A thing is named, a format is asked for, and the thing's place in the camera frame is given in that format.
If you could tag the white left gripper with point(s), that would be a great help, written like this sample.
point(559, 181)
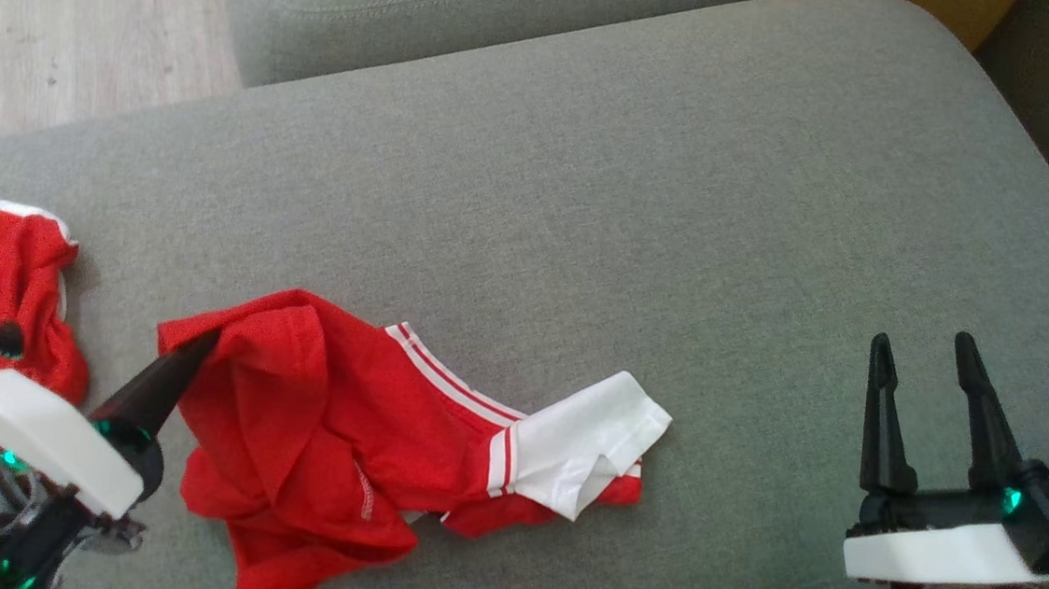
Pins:
point(27, 424)

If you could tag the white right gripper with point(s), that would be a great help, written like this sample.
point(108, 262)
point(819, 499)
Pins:
point(935, 552)

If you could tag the red t-shirt with white sleeves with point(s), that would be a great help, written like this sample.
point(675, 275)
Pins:
point(308, 427)

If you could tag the large grey sofa ottoman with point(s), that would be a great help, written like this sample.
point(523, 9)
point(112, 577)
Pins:
point(631, 247)

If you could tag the long yellow back cushion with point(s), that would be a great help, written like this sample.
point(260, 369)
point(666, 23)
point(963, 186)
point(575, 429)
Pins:
point(931, 8)

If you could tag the grey sofa backrest cushion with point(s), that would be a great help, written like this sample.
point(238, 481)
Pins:
point(473, 0)

